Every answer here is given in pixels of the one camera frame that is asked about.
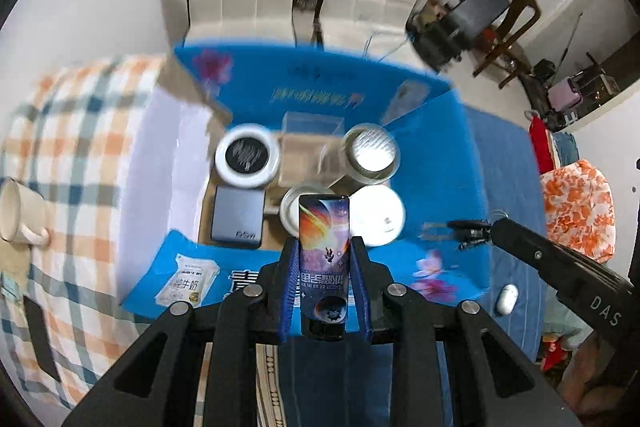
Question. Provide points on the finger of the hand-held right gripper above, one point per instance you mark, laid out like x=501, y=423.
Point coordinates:
x=535, y=252

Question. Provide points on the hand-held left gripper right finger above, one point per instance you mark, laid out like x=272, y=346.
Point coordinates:
x=361, y=287

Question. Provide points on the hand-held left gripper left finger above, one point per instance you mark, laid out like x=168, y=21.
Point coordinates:
x=289, y=287

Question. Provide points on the colourful printed tube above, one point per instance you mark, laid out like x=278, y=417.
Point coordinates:
x=324, y=247

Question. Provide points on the car key bunch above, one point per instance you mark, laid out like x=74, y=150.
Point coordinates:
x=470, y=232

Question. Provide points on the white round tin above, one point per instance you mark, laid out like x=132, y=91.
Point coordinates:
x=377, y=212

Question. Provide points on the small round white-lid tin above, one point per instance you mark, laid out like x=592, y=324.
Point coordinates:
x=290, y=207

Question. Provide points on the small grey-blue box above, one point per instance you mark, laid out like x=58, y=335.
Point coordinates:
x=237, y=214

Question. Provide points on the metal tin with perforated lid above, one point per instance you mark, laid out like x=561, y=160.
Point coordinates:
x=372, y=149

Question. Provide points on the round jar with black lid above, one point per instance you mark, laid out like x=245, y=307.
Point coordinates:
x=247, y=152

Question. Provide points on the clear acrylic box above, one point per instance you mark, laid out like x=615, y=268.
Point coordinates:
x=310, y=147

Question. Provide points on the blue cardboard box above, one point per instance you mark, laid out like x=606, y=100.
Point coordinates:
x=325, y=77

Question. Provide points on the person's right forearm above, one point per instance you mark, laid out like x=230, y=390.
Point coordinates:
x=585, y=367

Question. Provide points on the light teal clothes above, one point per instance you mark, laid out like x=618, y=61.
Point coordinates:
x=562, y=312

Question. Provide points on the orange floral cloth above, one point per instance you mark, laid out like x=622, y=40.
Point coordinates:
x=580, y=207

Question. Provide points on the red yellow printed cloth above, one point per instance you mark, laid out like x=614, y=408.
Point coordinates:
x=552, y=352

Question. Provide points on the blue striped tablecloth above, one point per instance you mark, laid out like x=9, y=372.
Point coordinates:
x=510, y=187

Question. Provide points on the dark teal cloth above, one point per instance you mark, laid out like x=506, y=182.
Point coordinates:
x=565, y=149

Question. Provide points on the pink suitcase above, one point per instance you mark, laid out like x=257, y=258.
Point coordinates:
x=565, y=96

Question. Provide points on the small black bag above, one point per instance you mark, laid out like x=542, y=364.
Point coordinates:
x=543, y=70

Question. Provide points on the brown wooden chair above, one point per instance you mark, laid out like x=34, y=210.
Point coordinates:
x=525, y=7

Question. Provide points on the orange blue checkered cloth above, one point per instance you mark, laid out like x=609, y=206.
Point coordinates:
x=85, y=147

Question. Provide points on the black phone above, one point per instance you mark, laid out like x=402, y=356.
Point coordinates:
x=42, y=337

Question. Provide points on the black workout bench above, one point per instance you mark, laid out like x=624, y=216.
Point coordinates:
x=475, y=7

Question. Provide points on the white mug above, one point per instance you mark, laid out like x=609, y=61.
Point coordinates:
x=20, y=209

